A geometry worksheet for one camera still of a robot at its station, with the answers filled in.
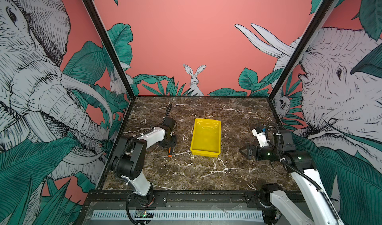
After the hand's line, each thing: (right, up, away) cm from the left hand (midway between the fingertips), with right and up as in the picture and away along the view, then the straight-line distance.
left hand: (173, 141), depth 93 cm
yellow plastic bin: (+21, +1, +3) cm, 22 cm away
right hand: (+39, +2, -22) cm, 45 cm away
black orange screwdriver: (-1, -5, -5) cm, 7 cm away
